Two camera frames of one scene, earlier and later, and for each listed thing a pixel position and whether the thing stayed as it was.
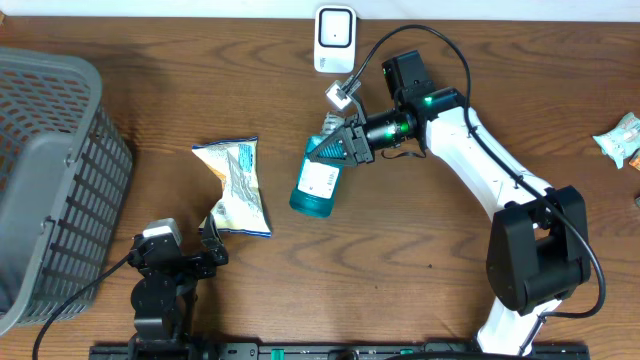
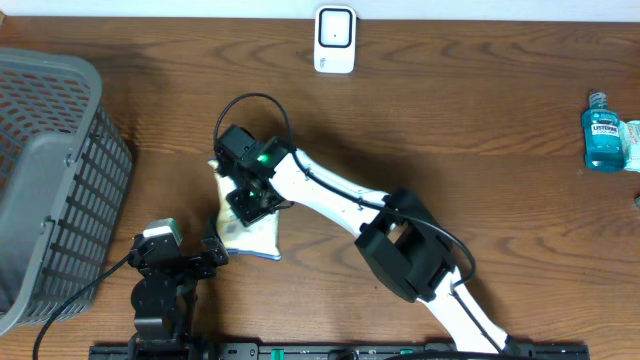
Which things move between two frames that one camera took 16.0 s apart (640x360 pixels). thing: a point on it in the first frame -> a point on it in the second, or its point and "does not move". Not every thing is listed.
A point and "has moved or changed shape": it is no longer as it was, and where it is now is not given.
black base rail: (235, 350) does not move
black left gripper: (205, 265) does not move
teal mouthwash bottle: (315, 190) has moved or changed shape
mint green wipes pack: (622, 142) has moved or changed shape
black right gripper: (359, 146) -> (245, 215)
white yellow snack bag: (240, 207) has moved or changed shape
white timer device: (335, 39) does not move
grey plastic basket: (66, 173) does not move
